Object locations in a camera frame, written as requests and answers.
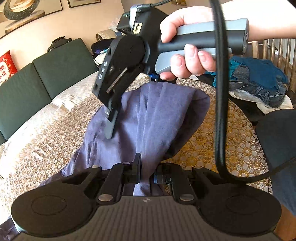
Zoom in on purple garment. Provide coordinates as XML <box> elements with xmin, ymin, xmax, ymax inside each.
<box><xmin>0</xmin><ymin>81</ymin><xmax>211</xmax><ymax>237</ymax></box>

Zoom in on person's right forearm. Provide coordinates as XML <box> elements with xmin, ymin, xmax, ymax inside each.
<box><xmin>221</xmin><ymin>1</ymin><xmax>295</xmax><ymax>41</ymax></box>

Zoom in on pile of clothes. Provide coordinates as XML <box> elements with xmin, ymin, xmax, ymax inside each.
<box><xmin>203</xmin><ymin>55</ymin><xmax>295</xmax><ymax>115</ymax></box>

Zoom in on person's right hand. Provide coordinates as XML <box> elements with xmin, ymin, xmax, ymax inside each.
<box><xmin>159</xmin><ymin>5</ymin><xmax>232</xmax><ymax>81</ymax></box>

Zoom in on cluttered side table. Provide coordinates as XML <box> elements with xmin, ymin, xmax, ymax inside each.
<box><xmin>91</xmin><ymin>18</ymin><xmax>122</xmax><ymax>68</ymax></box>

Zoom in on dark green sofa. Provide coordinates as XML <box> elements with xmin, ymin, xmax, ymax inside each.
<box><xmin>1</xmin><ymin>38</ymin><xmax>98</xmax><ymax>143</ymax></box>

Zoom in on framed picture right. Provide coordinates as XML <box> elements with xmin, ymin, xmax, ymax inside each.
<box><xmin>67</xmin><ymin>0</ymin><xmax>101</xmax><ymax>8</ymax></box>

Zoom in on framed picture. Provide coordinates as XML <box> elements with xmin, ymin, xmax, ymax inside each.
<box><xmin>1</xmin><ymin>0</ymin><xmax>63</xmax><ymax>38</ymax></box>
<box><xmin>67</xmin><ymin>0</ymin><xmax>101</xmax><ymax>8</ymax></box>

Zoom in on lace tablecloth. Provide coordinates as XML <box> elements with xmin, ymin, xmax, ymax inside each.
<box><xmin>1</xmin><ymin>74</ymin><xmax>268</xmax><ymax>222</ymax></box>

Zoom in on red cushion left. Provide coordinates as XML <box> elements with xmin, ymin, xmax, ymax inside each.
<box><xmin>0</xmin><ymin>50</ymin><xmax>17</xmax><ymax>85</ymax></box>

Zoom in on person's dark blue trousers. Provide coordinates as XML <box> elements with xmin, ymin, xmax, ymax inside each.
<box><xmin>255</xmin><ymin>109</ymin><xmax>295</xmax><ymax>215</ymax></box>

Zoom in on framed picture middle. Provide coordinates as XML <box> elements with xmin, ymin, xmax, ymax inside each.
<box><xmin>1</xmin><ymin>0</ymin><xmax>63</xmax><ymax>38</ymax></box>

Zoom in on black cable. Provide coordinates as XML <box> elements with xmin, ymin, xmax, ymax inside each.
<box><xmin>209</xmin><ymin>0</ymin><xmax>296</xmax><ymax>186</ymax></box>

